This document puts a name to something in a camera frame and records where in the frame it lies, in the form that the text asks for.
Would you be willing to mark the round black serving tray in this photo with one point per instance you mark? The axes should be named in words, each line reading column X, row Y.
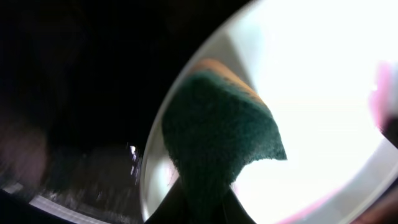
column 81, row 83

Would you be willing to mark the pale green plate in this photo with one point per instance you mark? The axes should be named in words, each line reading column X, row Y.
column 328, row 72

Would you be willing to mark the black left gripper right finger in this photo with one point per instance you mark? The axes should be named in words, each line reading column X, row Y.
column 234, row 213

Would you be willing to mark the green scrubbing sponge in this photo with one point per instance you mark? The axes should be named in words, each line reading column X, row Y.
column 213, row 127

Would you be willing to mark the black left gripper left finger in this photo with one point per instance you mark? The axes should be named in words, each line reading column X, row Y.
column 173, row 209

